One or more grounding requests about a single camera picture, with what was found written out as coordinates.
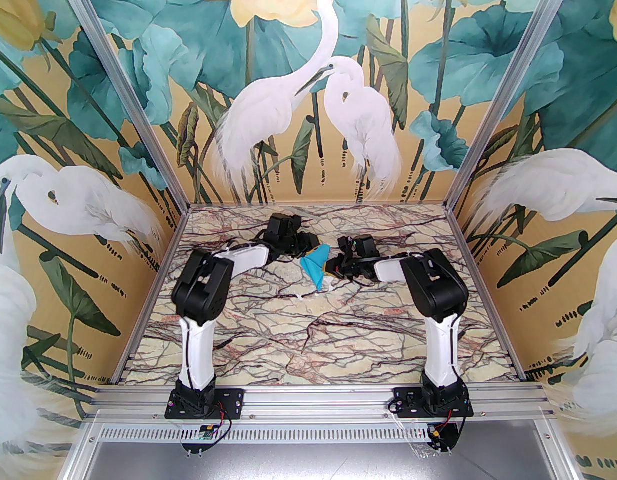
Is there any aluminium frame post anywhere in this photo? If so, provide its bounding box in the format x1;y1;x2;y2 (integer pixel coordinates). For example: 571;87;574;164
444;0;575;213
53;0;193;213

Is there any aluminium table side rail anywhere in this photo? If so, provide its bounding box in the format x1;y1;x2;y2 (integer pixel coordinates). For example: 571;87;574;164
108;205;193;386
444;205;528;383

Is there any grey metal sheet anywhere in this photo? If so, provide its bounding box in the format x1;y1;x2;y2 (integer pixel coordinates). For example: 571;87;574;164
63;440;587;480

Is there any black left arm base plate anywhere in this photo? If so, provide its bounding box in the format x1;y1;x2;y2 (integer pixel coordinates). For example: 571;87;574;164
166;388;245;422

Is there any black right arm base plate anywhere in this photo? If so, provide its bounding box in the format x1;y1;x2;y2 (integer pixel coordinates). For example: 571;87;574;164
392;387;475;420

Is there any blue paper sheet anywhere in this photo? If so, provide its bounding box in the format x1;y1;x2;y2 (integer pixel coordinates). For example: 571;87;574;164
299;246;333;292

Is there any perforated metal strip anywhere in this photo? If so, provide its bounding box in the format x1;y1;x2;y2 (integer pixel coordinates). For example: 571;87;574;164
86;422;559;445

